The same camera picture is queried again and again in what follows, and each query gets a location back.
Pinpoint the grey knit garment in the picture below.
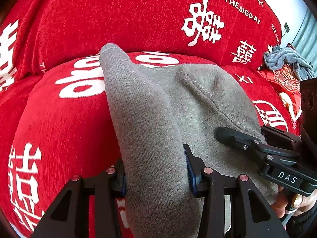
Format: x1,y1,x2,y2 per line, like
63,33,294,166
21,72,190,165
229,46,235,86
99,44,277,237

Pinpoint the person's right hand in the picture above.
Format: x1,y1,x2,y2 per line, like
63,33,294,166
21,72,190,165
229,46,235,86
271,186,316,218

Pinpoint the red embroidered cushion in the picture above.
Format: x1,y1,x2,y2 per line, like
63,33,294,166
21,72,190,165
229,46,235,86
256,63,302,124

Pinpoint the blue-grey fluffy towel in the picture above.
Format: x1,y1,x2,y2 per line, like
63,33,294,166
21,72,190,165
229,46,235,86
263,45,315,81

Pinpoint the red sofa cover with characters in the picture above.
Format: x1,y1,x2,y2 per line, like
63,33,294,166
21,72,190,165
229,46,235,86
1,0,297,237

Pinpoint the black camera box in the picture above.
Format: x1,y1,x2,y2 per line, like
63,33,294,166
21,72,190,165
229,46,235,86
300,78,317,145

